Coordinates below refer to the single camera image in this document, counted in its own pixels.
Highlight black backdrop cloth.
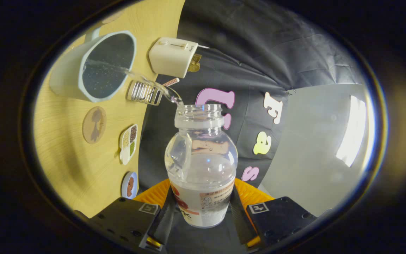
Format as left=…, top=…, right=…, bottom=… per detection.
left=138, top=0, right=365, bottom=254

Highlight light wooden table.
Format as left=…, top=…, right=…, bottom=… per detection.
left=34, top=0, right=186, bottom=218

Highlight clear plastic juice bottle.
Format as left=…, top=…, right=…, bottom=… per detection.
left=164, top=104, right=239, bottom=229

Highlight small blue plate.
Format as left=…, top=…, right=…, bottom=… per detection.
left=121, top=171, right=139, bottom=200

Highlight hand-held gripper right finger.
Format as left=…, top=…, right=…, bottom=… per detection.
left=230, top=178, right=318, bottom=249

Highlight round brown coaster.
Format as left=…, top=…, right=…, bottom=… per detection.
left=82, top=106, right=107, bottom=144

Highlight white toaster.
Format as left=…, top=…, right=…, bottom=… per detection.
left=148, top=37, right=199, bottom=79

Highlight brown toast slices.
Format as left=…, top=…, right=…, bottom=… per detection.
left=188, top=54, right=202, bottom=73

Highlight metal wire holder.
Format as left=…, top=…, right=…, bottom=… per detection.
left=127, top=80, right=164, bottom=106

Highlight pale blue cup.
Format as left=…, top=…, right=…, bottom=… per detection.
left=50, top=28, right=137, bottom=103

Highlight white divided dish of grains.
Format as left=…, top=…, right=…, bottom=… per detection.
left=119, top=124, right=139, bottom=165

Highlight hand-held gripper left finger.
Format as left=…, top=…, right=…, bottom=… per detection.
left=90, top=178, right=176, bottom=252

